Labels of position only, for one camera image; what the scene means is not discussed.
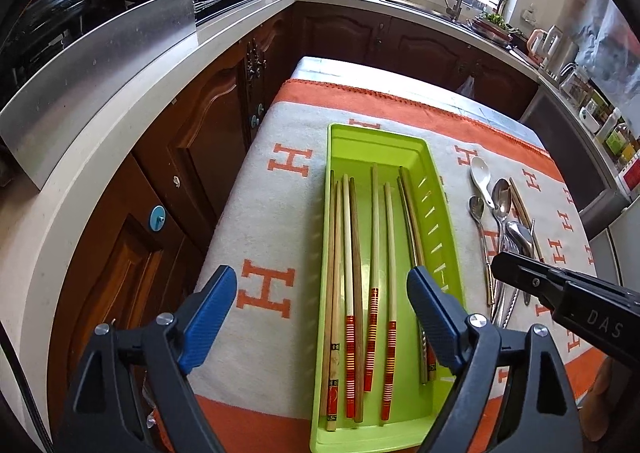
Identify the crinkled foil wall sheet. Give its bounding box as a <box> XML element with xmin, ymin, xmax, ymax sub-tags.
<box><xmin>565</xmin><ymin>0</ymin><xmax>640</xmax><ymax>104</ymax></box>

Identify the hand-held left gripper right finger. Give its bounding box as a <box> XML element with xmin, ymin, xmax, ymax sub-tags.
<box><xmin>406</xmin><ymin>265</ymin><xmax>586</xmax><ymax>453</ymax></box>

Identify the white plastic bottle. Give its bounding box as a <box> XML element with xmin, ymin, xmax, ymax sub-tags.
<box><xmin>597</xmin><ymin>108</ymin><xmax>621</xmax><ymax>141</ymax></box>

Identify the brown wooden kitchen cabinet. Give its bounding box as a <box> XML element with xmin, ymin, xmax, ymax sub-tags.
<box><xmin>47</xmin><ymin>3</ymin><xmax>541</xmax><ymax>414</ymax></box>

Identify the black gas stove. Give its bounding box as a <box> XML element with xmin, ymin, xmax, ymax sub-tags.
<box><xmin>192</xmin><ymin>0</ymin><xmax>261</xmax><ymax>26</ymax></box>

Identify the oil bottle with green label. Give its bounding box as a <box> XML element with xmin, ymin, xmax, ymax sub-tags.
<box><xmin>607</xmin><ymin>120</ymin><xmax>633</xmax><ymax>156</ymax></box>

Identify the grey appliance cabinet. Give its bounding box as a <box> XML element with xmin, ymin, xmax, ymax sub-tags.
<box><xmin>520</xmin><ymin>83</ymin><xmax>631</xmax><ymax>241</ymax></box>

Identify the large metal spoon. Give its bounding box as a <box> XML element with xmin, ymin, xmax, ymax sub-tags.
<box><xmin>491</xmin><ymin>178</ymin><xmax>515</xmax><ymax>321</ymax></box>

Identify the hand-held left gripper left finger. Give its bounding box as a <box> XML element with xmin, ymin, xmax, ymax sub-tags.
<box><xmin>52</xmin><ymin>264</ymin><xmax>238</xmax><ymax>453</ymax></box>

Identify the small metal spoon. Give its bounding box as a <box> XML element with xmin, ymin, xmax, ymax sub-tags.
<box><xmin>467</xmin><ymin>196</ymin><xmax>497</xmax><ymax>306</ymax></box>

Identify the stainless steel splash guard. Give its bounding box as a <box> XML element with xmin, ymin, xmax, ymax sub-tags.
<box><xmin>0</xmin><ymin>0</ymin><xmax>198</xmax><ymax>191</ymax></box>

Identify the yellow bottle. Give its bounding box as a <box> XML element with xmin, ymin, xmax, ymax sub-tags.
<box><xmin>620</xmin><ymin>133</ymin><xmax>640</xmax><ymax>166</ymax></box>

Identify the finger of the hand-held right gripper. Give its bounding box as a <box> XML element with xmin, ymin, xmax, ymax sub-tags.
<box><xmin>490</xmin><ymin>252</ymin><xmax>571</xmax><ymax>310</ymax></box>

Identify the person's right hand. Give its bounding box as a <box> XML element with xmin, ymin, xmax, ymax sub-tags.
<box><xmin>580</xmin><ymin>355</ymin><xmax>637</xmax><ymax>440</ymax></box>

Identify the steel sink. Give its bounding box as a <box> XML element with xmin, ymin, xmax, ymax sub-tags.
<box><xmin>375</xmin><ymin>0</ymin><xmax>461</xmax><ymax>21</ymax></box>

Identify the white kitchen countertop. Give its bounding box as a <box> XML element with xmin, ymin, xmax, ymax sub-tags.
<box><xmin>0</xmin><ymin>0</ymin><xmax>551</xmax><ymax>434</ymax></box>

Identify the ornate metal cabinet handle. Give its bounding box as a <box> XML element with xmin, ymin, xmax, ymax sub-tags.
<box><xmin>244</xmin><ymin>40</ymin><xmax>263</xmax><ymax>84</ymax></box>

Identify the white electric kettle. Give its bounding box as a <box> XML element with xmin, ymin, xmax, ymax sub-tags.
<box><xmin>527</xmin><ymin>25</ymin><xmax>578</xmax><ymax>78</ymax></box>

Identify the white ceramic spoon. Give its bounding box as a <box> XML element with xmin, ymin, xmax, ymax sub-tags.
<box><xmin>469</xmin><ymin>156</ymin><xmax>497</xmax><ymax>210</ymax></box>

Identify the clear plastic bag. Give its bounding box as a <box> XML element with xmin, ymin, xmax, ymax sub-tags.
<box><xmin>142</xmin><ymin>373</ymin><xmax>166</xmax><ymax>453</ymax></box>

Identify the green plastic utensil tray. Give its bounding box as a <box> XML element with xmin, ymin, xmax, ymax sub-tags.
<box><xmin>309</xmin><ymin>123</ymin><xmax>468</xmax><ymax>453</ymax></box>

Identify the green box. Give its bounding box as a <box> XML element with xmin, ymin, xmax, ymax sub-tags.
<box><xmin>585</xmin><ymin>90</ymin><xmax>608</xmax><ymax>116</ymax></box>

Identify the black electric cooker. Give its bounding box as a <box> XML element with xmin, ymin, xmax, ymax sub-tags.
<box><xmin>0</xmin><ymin>0</ymin><xmax>96</xmax><ymax>98</ymax></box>

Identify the red white tub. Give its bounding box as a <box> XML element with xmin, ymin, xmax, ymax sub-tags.
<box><xmin>617</xmin><ymin>160</ymin><xmax>640</xmax><ymax>194</ymax></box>

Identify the metal soup spoon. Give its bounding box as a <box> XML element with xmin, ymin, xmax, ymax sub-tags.
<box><xmin>506</xmin><ymin>222</ymin><xmax>538</xmax><ymax>306</ymax></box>

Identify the orange white printed blanket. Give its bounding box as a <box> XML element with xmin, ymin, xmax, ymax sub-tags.
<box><xmin>150</xmin><ymin>78</ymin><xmax>608</xmax><ymax>453</ymax></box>

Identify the glass pitcher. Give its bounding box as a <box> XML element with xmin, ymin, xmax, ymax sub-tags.
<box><xmin>557</xmin><ymin>63</ymin><xmax>593</xmax><ymax>104</ymax></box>

